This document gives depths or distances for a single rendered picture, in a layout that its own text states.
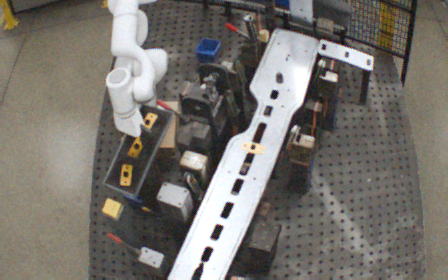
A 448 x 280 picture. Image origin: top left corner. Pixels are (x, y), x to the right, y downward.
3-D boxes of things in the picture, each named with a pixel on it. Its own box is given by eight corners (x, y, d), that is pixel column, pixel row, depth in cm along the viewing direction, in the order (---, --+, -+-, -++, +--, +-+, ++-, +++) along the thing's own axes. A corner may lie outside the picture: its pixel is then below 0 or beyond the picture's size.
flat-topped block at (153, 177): (164, 222, 229) (142, 165, 192) (147, 216, 231) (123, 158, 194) (172, 204, 234) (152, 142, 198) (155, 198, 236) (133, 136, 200)
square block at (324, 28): (329, 78, 269) (331, 29, 240) (315, 73, 271) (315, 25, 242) (332, 67, 274) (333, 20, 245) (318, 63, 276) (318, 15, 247)
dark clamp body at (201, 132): (216, 198, 235) (208, 145, 204) (186, 189, 238) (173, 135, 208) (225, 177, 241) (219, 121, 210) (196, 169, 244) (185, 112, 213)
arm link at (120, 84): (139, 90, 178) (114, 94, 178) (133, 64, 167) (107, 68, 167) (137, 111, 173) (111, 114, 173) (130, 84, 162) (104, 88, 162)
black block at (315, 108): (319, 157, 243) (324, 116, 220) (297, 151, 246) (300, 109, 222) (323, 142, 247) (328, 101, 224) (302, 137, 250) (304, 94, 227)
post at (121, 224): (144, 265, 215) (118, 221, 180) (129, 258, 217) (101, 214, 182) (150, 252, 220) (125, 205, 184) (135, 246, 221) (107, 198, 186)
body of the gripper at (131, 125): (108, 111, 177) (114, 131, 186) (131, 120, 174) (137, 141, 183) (119, 94, 180) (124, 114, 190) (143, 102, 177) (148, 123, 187)
